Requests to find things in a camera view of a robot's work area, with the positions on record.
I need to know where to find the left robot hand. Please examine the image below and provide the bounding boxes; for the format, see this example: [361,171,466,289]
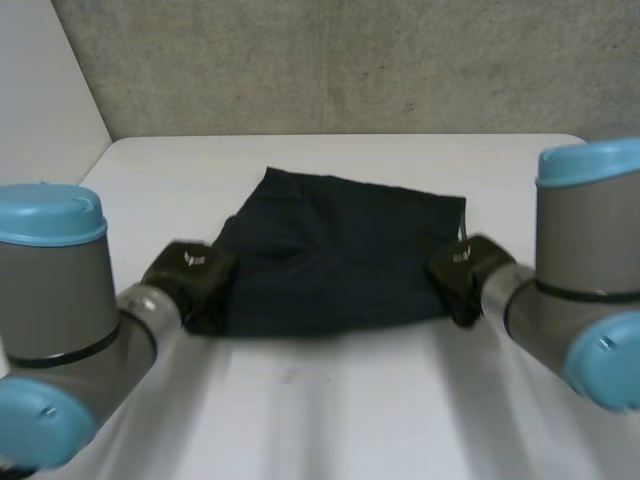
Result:
[141,241,240,337]

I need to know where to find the dark blue shorts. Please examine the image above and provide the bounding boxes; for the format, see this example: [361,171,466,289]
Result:
[183,167,468,339]

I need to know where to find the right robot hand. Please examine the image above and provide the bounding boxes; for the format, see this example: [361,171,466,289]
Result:
[425,234,518,328]

